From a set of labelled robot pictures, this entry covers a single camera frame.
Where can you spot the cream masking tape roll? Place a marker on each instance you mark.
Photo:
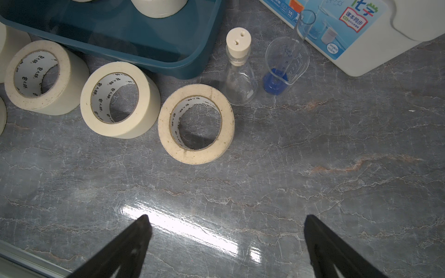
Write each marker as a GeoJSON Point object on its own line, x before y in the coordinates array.
{"type": "Point", "coordinates": [172, 112]}
{"type": "Point", "coordinates": [159, 9]}
{"type": "Point", "coordinates": [97, 94]}
{"type": "Point", "coordinates": [26, 72]}
{"type": "Point", "coordinates": [12, 41]}
{"type": "Point", "coordinates": [3, 115]}

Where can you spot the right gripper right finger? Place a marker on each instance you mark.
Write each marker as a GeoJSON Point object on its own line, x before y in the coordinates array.
{"type": "Point", "coordinates": [330, 255]}

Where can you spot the blue lidded storage box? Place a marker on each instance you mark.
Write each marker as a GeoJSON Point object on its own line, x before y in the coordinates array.
{"type": "Point", "coordinates": [358, 36]}

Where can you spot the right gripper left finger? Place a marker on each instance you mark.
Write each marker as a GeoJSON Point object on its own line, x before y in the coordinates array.
{"type": "Point", "coordinates": [124, 256]}

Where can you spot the teal plastic storage tray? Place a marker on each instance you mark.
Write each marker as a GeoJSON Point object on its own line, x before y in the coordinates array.
{"type": "Point", "coordinates": [178, 46]}

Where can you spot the small clear bottle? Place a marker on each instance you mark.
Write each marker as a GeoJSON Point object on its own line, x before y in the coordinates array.
{"type": "Point", "coordinates": [239, 83]}

